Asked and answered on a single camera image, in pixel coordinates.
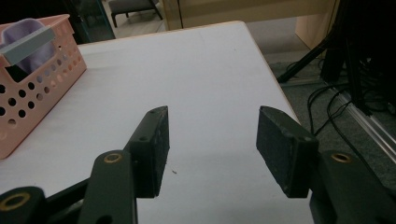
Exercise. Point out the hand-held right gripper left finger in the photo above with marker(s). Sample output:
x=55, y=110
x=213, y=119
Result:
x=152, y=152

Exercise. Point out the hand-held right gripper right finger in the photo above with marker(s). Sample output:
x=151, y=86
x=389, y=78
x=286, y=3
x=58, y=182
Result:
x=285, y=149

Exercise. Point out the dark bench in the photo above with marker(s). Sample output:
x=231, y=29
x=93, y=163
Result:
x=134, y=7

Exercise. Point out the light wooden cabinet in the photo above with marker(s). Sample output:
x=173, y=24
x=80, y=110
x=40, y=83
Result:
x=249, y=11

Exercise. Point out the black metal stand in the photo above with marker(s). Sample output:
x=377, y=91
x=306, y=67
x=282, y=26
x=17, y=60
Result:
x=342, y=46

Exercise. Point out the pink perforated plastic basket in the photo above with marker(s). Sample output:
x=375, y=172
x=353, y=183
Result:
x=37, y=93

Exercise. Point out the lilac cloth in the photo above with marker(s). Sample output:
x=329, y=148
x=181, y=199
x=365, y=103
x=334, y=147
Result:
x=28, y=37

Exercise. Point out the aluminium floor rail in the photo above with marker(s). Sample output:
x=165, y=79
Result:
x=367, y=121

